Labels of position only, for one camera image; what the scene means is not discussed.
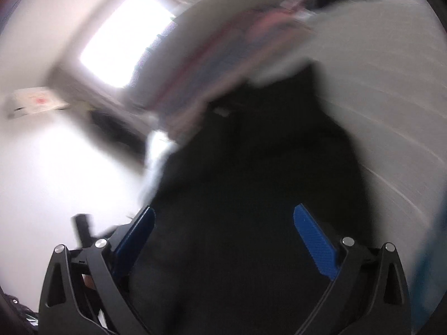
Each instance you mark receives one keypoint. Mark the blue plastic stool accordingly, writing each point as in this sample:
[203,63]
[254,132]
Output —
[424,268]

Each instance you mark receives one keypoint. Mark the pink and blue striped quilt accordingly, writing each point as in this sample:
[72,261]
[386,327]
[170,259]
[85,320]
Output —
[223,59]

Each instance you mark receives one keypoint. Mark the bright window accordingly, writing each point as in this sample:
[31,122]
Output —
[122,42]

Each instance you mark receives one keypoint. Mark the black garment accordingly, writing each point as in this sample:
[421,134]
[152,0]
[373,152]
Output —
[244,181]

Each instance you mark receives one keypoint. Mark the white mattress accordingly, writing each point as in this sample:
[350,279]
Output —
[384,94]

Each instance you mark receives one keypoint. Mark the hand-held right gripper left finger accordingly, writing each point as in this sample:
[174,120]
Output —
[138,232]

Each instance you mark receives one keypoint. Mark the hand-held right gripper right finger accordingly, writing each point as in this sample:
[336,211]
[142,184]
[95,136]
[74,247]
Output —
[314,240]

